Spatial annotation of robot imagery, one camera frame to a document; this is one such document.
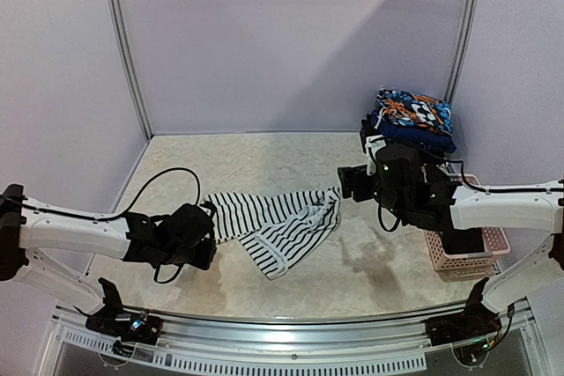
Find black white striped shirt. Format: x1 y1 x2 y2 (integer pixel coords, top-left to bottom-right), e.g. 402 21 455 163
204 187 342 280

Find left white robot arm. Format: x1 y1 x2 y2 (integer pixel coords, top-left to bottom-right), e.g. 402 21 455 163
1 184 217 335

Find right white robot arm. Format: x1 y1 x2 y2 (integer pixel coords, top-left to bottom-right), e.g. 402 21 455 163
338 138 563 337

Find pink plastic laundry basket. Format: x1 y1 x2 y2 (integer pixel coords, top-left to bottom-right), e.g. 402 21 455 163
422 173 512 272

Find dark blue folded garment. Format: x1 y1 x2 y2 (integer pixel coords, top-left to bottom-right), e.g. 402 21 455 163
369 112 456 154

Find black printed folded garment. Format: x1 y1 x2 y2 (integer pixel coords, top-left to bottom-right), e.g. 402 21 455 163
360 114 448 163

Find blue orange patterned shorts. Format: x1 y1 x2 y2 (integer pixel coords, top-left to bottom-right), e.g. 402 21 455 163
375 89 453 136

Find black garment in basket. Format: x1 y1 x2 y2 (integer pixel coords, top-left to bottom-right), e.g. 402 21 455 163
440 228 485 255

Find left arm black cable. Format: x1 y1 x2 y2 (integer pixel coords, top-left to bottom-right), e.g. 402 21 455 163
8 167 202 284

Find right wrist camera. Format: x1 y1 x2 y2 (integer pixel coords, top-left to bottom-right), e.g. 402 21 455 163
360 129 386 176

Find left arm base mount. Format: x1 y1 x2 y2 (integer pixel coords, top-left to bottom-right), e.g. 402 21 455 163
85 277 163 345

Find aluminium front rail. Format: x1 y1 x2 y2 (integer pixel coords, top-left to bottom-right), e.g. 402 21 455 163
37 305 541 376

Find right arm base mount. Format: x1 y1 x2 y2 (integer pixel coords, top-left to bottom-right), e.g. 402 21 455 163
424 294 510 350

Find right aluminium corner post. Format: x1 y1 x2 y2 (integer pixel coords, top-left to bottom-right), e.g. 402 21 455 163
444 0 478 104

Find aluminium corner post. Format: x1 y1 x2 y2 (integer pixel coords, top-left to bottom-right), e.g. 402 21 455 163
108 0 154 142
444 0 478 104

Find left aluminium corner post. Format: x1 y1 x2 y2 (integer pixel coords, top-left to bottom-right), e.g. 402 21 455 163
108 0 154 142

